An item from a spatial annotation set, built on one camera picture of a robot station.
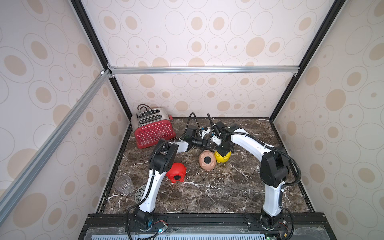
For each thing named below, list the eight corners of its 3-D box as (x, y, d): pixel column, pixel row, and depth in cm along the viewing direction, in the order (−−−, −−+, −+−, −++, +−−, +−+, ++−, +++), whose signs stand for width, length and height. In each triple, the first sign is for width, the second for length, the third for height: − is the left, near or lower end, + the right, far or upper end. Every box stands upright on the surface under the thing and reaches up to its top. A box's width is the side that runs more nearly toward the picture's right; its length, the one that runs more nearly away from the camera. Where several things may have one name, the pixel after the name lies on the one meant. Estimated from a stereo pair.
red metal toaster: (136, 148, 104) (126, 128, 88) (143, 125, 119) (135, 104, 102) (172, 148, 104) (168, 128, 88) (175, 125, 119) (172, 104, 102)
